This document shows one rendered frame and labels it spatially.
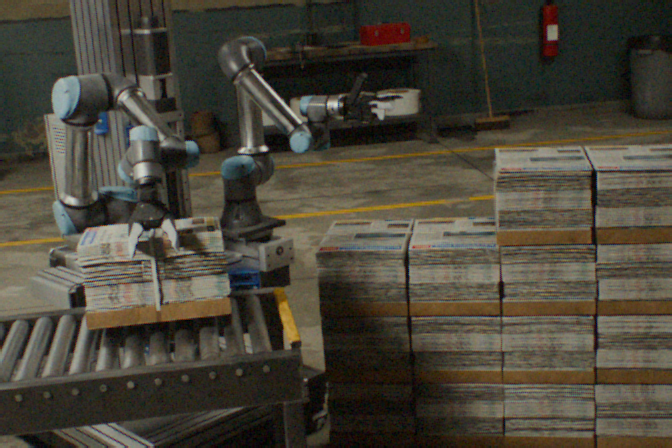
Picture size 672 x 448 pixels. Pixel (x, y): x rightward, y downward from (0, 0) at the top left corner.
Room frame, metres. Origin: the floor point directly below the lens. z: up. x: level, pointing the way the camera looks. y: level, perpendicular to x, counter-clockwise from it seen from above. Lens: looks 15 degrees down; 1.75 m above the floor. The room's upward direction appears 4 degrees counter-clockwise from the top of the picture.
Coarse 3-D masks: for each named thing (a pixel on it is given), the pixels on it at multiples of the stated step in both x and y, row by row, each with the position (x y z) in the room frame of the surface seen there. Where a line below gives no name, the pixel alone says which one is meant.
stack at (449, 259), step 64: (320, 256) 3.11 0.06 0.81; (384, 256) 3.08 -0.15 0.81; (448, 256) 3.05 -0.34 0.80; (512, 256) 3.02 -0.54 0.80; (576, 256) 2.98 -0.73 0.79; (640, 256) 2.95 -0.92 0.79; (384, 320) 3.08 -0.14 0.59; (448, 320) 3.04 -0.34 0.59; (512, 320) 3.01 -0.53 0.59; (576, 320) 2.97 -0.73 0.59; (640, 320) 2.94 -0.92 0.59; (384, 384) 3.09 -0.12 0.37; (448, 384) 3.05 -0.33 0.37; (512, 384) 3.02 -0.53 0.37; (576, 384) 2.99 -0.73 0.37; (640, 384) 2.95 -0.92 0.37
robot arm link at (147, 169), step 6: (144, 162) 2.60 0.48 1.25; (150, 162) 2.60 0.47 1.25; (138, 168) 2.59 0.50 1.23; (144, 168) 2.59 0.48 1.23; (150, 168) 2.59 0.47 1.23; (156, 168) 2.60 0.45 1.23; (132, 174) 2.61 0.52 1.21; (138, 174) 2.59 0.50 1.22; (144, 174) 2.58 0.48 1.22; (150, 174) 2.58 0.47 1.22; (156, 174) 2.59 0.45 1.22; (162, 174) 2.61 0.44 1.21; (162, 180) 2.62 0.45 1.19
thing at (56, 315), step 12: (264, 288) 2.85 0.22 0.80; (240, 300) 2.80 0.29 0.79; (264, 300) 2.81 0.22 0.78; (36, 312) 2.77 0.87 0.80; (48, 312) 2.76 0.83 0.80; (60, 312) 2.75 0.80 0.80; (72, 312) 2.75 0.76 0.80; (84, 312) 2.74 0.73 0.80; (240, 312) 2.80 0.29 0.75; (264, 312) 2.81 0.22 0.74; (276, 312) 2.81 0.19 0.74; (12, 324) 2.71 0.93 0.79; (276, 324) 2.81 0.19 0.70; (0, 348) 2.71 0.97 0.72; (24, 348) 2.72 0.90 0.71; (48, 348) 2.73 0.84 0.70; (72, 348) 2.74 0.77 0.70; (96, 348) 2.74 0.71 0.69
